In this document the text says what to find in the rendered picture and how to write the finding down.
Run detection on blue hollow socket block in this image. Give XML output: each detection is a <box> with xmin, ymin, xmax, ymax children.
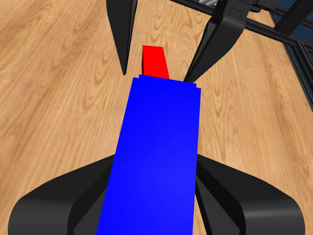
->
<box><xmin>95</xmin><ymin>74</ymin><xmax>202</xmax><ymax>235</ymax></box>

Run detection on black table frame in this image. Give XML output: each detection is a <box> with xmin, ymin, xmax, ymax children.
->
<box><xmin>168</xmin><ymin>0</ymin><xmax>313</xmax><ymax>110</ymax></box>

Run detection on thin red peg bar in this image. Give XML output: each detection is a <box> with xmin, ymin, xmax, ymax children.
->
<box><xmin>142</xmin><ymin>45</ymin><xmax>171</xmax><ymax>80</ymax></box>

